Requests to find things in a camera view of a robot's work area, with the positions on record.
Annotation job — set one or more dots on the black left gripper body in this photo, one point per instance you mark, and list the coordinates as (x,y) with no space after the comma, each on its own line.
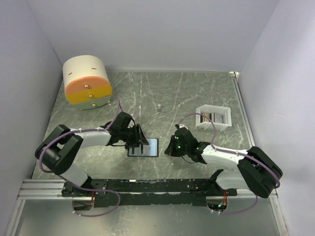
(132,137)

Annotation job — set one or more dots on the black leather card holder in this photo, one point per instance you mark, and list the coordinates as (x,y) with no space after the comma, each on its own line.
(150,150)

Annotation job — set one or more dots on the grey card stack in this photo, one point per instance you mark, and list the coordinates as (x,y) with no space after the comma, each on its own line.
(215,117)

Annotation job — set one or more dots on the beige orange mini drawer cabinet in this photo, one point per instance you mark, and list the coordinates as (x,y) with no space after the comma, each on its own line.
(86,84)

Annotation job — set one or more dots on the aluminium rail frame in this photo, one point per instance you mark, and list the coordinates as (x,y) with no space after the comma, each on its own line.
(179,94)

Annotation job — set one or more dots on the white card tray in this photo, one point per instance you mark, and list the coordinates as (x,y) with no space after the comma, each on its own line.
(203,123)

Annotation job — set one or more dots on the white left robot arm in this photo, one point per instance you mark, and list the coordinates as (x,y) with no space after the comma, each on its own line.
(60,148)

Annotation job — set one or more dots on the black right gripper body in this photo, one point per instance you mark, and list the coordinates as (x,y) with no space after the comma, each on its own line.
(175,150)

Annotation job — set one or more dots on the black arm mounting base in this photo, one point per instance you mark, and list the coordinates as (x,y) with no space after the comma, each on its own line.
(144,192)

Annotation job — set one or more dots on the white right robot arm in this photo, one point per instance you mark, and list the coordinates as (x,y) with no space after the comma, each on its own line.
(252,169)

